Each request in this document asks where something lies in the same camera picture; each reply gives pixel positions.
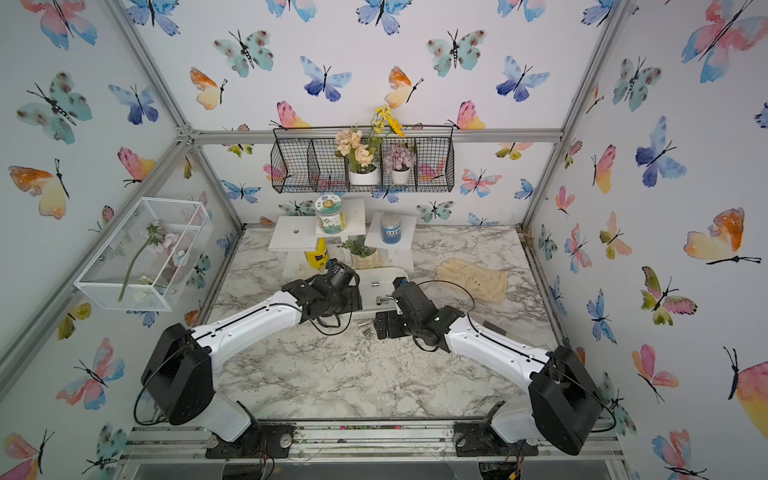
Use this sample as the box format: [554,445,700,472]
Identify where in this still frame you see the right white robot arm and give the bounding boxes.
[375,277,607,456]

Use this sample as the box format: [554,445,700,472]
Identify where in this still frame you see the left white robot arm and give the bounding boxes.
[141,259,362,443]

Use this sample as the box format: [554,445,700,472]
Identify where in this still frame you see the white plastic storage box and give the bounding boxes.
[352,267,409,320]

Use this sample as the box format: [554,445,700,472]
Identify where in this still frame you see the small potted green plant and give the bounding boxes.
[341,235,381,270]

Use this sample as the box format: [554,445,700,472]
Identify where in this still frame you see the white tiered display stand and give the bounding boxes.
[268,199,417,278]

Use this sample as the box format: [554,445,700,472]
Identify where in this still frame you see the beige work glove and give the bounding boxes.
[436,258,508,304]

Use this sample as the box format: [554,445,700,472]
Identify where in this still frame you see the green lidded white jar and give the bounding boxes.
[314,194,347,235]

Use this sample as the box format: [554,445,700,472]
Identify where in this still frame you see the blue can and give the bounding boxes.
[380,212,402,245]

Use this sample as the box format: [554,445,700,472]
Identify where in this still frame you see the peach flowers in white pot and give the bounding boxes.
[335,129,382,187]

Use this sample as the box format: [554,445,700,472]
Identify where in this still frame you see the purple flowers in white pot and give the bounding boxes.
[384,145,416,186]

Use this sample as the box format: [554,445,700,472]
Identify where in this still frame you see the yellow artificial flower sprig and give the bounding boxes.
[370,105,405,138]

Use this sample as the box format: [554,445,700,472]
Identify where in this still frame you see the artificial pink flower stem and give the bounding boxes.
[117,220,180,302]

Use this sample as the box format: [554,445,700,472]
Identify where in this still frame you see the black wire wall basket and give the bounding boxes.
[270,124,455,193]

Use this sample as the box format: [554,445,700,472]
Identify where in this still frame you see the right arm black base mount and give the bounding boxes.
[452,401,539,457]

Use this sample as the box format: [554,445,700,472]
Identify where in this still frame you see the aluminium front rail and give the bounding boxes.
[119,417,625,464]

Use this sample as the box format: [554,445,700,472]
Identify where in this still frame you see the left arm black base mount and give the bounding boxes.
[205,403,296,460]

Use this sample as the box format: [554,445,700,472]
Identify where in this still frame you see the white mesh wall box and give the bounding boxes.
[74,197,213,312]

